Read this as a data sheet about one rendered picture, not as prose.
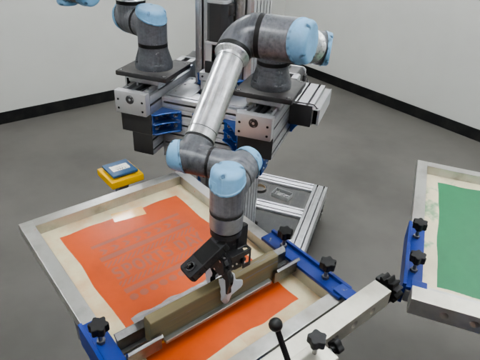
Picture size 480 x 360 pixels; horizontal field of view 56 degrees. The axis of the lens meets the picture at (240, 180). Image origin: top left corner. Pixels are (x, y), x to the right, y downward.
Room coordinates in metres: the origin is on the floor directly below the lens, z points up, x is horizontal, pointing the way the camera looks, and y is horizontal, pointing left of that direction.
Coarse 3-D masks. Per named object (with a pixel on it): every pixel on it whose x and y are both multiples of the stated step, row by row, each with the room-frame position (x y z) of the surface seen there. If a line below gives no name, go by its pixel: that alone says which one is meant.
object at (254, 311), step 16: (144, 208) 1.23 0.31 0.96; (160, 208) 1.23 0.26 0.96; (176, 208) 1.24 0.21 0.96; (144, 224) 1.14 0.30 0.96; (192, 224) 1.15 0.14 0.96; (208, 224) 1.16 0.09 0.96; (272, 288) 0.89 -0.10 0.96; (240, 304) 0.83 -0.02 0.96; (256, 304) 0.83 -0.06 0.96; (272, 304) 0.83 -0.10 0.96; (288, 304) 0.83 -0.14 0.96; (224, 320) 0.77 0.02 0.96; (240, 320) 0.77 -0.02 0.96; (256, 320) 0.78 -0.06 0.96
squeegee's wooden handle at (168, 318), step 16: (272, 256) 0.90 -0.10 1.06; (240, 272) 0.83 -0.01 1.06; (256, 272) 0.86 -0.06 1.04; (272, 272) 0.89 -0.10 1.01; (208, 288) 0.77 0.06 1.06; (240, 288) 0.82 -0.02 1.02; (176, 304) 0.72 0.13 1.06; (192, 304) 0.73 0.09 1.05; (208, 304) 0.76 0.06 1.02; (144, 320) 0.68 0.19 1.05; (160, 320) 0.67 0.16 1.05; (176, 320) 0.70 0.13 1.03; (192, 320) 0.73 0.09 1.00
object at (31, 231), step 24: (120, 192) 1.26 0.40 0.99; (144, 192) 1.30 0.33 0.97; (192, 192) 1.33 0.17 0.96; (48, 216) 1.11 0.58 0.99; (72, 216) 1.13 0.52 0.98; (48, 264) 0.90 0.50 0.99; (72, 288) 0.82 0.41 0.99; (312, 288) 0.89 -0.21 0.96; (72, 312) 0.75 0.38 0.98; (312, 312) 0.78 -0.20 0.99; (264, 336) 0.70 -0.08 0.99; (288, 336) 0.70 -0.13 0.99
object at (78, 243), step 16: (96, 224) 1.13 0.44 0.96; (112, 224) 1.13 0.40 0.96; (128, 224) 1.13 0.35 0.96; (64, 240) 1.04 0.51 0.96; (80, 240) 1.05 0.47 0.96; (96, 240) 1.05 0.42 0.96; (80, 256) 0.97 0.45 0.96; (96, 256) 0.98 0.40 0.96; (96, 272) 0.91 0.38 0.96; (96, 288) 0.86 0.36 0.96; (112, 288) 0.86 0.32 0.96; (176, 288) 0.87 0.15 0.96; (112, 304) 0.80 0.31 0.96; (128, 304) 0.81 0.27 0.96; (144, 304) 0.81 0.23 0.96; (128, 320) 0.76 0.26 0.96; (208, 320) 0.77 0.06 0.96; (192, 336) 0.72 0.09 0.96; (208, 336) 0.72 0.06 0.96; (224, 336) 0.72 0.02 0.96; (160, 352) 0.67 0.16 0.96; (176, 352) 0.67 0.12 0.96; (192, 352) 0.67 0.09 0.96; (208, 352) 0.68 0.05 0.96
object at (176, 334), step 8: (256, 288) 0.85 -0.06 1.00; (240, 296) 0.81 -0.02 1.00; (248, 296) 0.82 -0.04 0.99; (224, 304) 0.79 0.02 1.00; (232, 304) 0.79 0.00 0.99; (208, 312) 0.76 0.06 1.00; (216, 312) 0.76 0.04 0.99; (200, 320) 0.73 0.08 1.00; (184, 328) 0.71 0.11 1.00; (192, 328) 0.71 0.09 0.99; (168, 336) 0.68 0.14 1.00; (176, 336) 0.69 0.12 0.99
